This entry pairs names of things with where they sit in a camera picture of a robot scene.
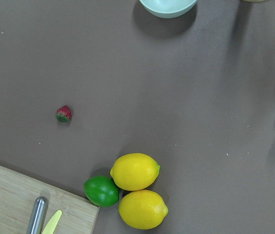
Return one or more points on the yellow lemon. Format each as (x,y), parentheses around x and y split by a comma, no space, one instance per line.
(135,171)
(143,209)

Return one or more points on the red strawberry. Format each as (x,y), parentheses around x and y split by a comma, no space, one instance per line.
(63,114)

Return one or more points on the green lime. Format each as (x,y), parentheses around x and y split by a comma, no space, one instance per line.
(101,191)

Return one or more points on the mint green bowl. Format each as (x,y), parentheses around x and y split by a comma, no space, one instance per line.
(168,9)

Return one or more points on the wooden cutting board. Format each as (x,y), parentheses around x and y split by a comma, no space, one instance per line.
(18,193)

